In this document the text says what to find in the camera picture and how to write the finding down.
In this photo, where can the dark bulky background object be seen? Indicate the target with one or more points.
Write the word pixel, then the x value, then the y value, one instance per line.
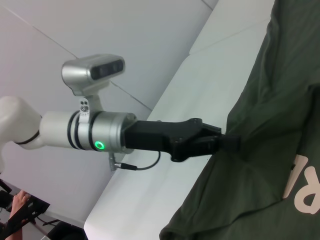
pixel 67 232

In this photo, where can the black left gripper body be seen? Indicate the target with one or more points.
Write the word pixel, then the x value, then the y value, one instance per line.
pixel 155 135

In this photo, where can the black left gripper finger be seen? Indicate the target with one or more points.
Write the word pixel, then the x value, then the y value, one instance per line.
pixel 212 133
pixel 225 147

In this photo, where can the dark green printed t-shirt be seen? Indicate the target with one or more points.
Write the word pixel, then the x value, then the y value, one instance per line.
pixel 262 150

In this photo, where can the black perforated metal frame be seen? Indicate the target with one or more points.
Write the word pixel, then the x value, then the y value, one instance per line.
pixel 32 211

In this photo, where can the bare hand of bystander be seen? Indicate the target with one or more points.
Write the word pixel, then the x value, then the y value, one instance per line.
pixel 20 202

